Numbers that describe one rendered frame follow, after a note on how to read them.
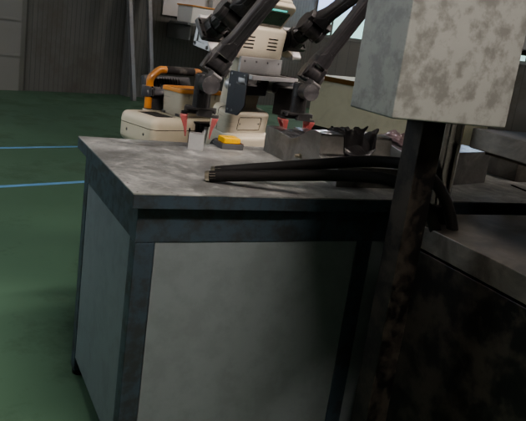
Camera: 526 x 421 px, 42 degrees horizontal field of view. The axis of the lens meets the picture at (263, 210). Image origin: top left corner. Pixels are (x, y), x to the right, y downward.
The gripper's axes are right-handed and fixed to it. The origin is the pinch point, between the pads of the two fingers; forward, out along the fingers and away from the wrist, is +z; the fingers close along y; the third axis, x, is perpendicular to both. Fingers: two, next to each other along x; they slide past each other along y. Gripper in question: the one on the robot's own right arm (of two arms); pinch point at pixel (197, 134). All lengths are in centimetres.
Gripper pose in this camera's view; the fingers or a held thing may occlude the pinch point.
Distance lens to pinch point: 228.6
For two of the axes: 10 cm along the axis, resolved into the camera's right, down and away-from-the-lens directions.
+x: -0.3, -2.4, 9.7
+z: -1.4, 9.6, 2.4
